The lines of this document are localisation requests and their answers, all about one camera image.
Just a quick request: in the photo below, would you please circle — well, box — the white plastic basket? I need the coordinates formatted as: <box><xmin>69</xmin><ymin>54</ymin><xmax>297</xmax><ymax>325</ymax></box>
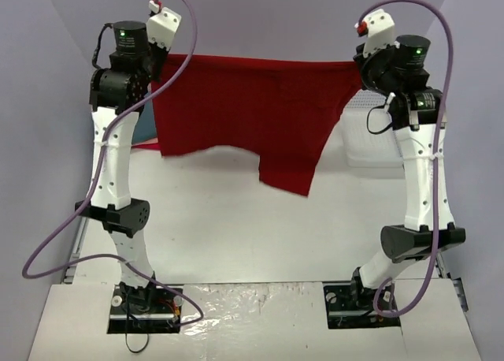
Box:
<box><xmin>341</xmin><ymin>88</ymin><xmax>448</xmax><ymax>169</ymax></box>

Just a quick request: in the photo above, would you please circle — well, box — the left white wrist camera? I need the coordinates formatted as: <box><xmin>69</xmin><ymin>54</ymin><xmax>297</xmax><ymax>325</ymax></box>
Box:
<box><xmin>146</xmin><ymin>7</ymin><xmax>182</xmax><ymax>51</ymax></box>

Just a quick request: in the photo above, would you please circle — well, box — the folded teal t shirt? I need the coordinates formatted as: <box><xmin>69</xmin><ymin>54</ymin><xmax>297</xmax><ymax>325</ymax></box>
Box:
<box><xmin>132</xmin><ymin>102</ymin><xmax>157</xmax><ymax>144</ymax></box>

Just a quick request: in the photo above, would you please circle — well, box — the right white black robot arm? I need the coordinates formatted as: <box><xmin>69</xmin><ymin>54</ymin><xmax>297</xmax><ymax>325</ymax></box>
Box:
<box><xmin>349</xmin><ymin>35</ymin><xmax>466</xmax><ymax>308</ymax></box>

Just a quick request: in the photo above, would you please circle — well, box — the thin black cable loop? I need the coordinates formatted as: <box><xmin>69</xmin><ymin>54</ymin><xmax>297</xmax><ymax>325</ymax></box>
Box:
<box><xmin>124</xmin><ymin>329</ymin><xmax>151</xmax><ymax>354</ymax></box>

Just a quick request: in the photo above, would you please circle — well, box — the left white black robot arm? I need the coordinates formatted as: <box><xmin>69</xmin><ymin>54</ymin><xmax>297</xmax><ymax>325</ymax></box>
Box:
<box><xmin>82</xmin><ymin>19</ymin><xmax>177</xmax><ymax>312</ymax></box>

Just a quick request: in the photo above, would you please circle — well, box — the folded red t shirt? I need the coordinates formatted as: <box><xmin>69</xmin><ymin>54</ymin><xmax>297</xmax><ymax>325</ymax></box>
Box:
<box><xmin>132</xmin><ymin>143</ymin><xmax>160</xmax><ymax>151</ymax></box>

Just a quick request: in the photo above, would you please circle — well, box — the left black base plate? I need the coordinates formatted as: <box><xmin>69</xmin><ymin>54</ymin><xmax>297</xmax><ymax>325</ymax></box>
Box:
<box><xmin>107</xmin><ymin>285</ymin><xmax>184</xmax><ymax>334</ymax></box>

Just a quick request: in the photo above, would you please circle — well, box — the red t shirt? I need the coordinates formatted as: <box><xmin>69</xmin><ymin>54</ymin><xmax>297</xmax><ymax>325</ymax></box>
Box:
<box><xmin>132</xmin><ymin>143</ymin><xmax>160</xmax><ymax>151</ymax></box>
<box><xmin>153</xmin><ymin>54</ymin><xmax>361</xmax><ymax>196</ymax></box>

